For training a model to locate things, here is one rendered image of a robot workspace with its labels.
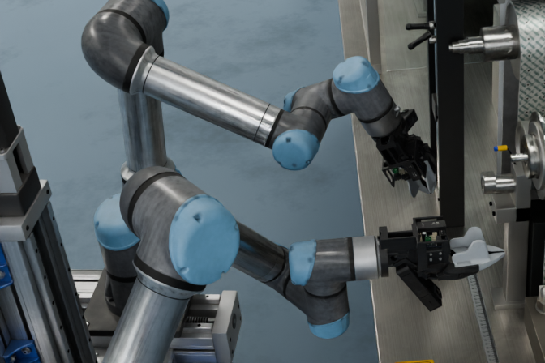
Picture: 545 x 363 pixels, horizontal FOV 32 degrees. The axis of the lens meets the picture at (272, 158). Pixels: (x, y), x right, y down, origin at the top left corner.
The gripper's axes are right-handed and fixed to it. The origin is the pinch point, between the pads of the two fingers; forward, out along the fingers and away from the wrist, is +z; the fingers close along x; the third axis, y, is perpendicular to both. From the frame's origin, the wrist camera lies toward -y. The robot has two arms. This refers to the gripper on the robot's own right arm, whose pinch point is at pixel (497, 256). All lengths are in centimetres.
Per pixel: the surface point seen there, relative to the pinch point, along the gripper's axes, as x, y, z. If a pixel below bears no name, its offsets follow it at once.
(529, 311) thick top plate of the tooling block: -7.7, -6.0, 4.1
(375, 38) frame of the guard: 102, -8, -13
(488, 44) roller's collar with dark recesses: 28.2, 26.0, 3.2
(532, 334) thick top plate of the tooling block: -10.4, -8.5, 4.0
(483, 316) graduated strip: 5.6, -18.9, -1.1
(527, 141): 5.2, 19.6, 5.6
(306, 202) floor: 170, -109, -39
